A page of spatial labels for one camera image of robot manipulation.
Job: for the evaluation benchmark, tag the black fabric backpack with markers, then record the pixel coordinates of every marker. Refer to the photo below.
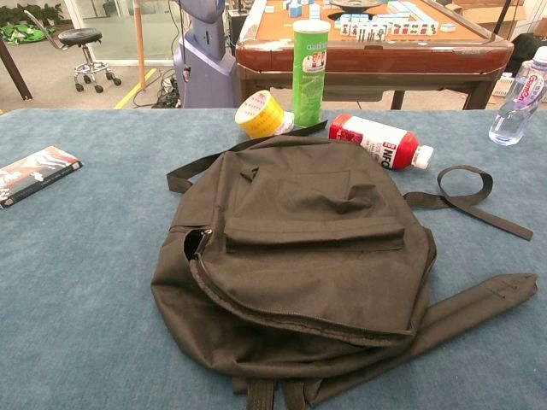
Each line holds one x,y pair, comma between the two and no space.
299,277

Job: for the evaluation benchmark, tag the yellow tape roll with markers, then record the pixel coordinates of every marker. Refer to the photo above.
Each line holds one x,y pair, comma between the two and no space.
256,115

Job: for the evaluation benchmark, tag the dark table leg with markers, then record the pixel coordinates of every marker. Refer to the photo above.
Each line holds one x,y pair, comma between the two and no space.
15,72

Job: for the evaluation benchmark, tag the green chips can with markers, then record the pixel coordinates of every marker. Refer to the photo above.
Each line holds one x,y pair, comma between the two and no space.
309,85

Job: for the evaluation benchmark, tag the dark illustrated book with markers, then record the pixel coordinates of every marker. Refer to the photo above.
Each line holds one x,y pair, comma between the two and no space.
38,171

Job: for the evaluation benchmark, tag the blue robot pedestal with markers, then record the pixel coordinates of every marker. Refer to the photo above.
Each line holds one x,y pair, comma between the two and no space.
205,72

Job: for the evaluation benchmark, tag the clear plastic water bottle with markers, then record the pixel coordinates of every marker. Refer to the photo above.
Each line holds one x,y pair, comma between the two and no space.
513,111

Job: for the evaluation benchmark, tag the clear tape roll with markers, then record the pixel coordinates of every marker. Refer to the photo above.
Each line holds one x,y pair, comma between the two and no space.
289,123

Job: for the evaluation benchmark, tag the black round stool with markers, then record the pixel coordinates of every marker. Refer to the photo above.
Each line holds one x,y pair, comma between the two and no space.
79,36

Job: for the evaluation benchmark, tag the blue felt table cover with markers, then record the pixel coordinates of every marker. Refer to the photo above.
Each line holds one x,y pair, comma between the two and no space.
85,299

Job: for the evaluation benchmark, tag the brown mahjong table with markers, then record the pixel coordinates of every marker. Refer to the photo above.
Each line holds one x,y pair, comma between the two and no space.
384,55

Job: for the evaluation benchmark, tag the green potted plants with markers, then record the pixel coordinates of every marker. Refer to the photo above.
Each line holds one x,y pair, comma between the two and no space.
30,13

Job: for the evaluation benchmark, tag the loose white mahjong tile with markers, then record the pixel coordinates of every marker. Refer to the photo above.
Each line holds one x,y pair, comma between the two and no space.
447,27

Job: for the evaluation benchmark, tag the white power strip with plugs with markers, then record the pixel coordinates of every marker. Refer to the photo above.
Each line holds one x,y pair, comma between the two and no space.
167,91

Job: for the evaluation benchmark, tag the red juice bottle white cap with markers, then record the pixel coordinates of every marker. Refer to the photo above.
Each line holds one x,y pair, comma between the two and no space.
376,141

